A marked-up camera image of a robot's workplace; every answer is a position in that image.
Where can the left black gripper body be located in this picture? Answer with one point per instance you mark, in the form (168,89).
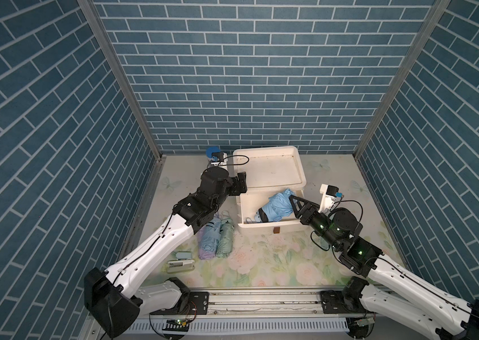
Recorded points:
(234,190)

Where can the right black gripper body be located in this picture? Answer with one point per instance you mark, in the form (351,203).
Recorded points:
(318,222)

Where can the light blue umbrella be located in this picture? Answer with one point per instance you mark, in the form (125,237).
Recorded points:
(275,210)
(212,234)

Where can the white plastic drawer cabinet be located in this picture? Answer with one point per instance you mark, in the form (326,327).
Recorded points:
(271,169)

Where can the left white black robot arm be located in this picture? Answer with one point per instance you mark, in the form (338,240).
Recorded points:
(187,217)

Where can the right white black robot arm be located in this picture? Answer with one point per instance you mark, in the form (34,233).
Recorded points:
(380,285)

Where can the green folded umbrella left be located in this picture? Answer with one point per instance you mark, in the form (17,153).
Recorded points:
(225,244)

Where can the purple folded umbrella left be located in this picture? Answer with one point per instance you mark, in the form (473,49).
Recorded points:
(202,253)

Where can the floral table mat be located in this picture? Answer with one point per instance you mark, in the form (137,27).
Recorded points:
(274,260)

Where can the blue lid pencil tube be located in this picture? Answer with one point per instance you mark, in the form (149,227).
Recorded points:
(214,155)

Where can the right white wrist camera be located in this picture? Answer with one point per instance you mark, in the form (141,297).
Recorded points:
(331,198)

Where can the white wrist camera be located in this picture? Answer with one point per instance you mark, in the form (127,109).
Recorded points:
(223,162)
(331,198)

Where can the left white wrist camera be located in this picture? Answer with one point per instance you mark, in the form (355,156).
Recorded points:
(223,162)

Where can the metal base rail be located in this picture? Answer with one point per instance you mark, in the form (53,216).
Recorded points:
(260,301)

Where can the white slotted cable duct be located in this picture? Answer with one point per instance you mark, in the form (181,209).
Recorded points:
(225,326)

